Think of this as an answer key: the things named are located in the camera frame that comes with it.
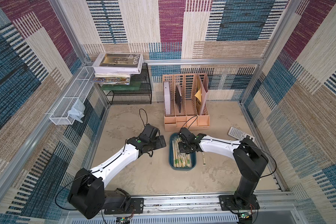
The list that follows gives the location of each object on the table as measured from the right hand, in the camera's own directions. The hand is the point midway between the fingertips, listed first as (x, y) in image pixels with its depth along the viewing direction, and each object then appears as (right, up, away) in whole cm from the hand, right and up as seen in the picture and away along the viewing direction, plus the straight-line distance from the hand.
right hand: (181, 146), depth 92 cm
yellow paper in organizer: (+11, +33, -3) cm, 35 cm away
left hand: (-14, +4, -7) cm, 16 cm away
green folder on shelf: (-33, +40, +5) cm, 52 cm away
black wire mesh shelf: (-30, +36, +27) cm, 54 cm away
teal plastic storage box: (-6, +6, +1) cm, 9 cm away
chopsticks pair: (+14, -8, -3) cm, 16 cm away
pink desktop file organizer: (+4, +31, +13) cm, 34 cm away
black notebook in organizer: (-1, +33, +13) cm, 35 cm away
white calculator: (+41, +6, +7) cm, 42 cm away
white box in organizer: (-9, +33, +7) cm, 35 cm away
